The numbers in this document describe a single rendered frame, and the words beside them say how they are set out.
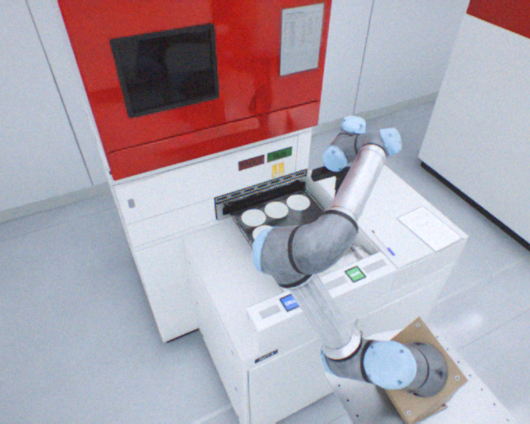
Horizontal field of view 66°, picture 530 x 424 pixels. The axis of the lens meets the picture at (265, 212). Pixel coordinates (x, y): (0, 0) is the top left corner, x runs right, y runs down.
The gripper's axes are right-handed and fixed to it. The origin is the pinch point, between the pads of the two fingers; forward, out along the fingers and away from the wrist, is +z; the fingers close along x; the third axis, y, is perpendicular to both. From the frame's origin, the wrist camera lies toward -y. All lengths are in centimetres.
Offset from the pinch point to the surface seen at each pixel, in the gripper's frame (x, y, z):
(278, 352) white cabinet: -45, -10, 33
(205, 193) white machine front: 2, -52, 7
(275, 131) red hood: 17.2, -26.6, -16.2
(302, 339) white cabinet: -38.8, -3.2, 31.3
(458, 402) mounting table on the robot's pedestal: -50, 47, 27
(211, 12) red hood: 3, -42, -62
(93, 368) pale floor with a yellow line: -41, -111, 107
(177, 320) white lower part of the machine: -15, -71, 85
